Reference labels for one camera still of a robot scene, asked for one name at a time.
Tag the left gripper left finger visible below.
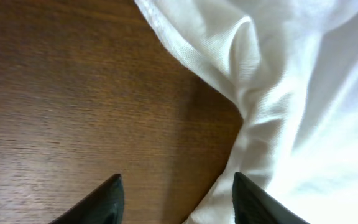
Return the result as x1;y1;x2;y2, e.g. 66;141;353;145
50;174;124;224

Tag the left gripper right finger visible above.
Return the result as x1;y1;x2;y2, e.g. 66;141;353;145
232;172;308;224

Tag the white t-shirt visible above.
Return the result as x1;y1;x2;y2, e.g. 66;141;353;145
137;0;358;223

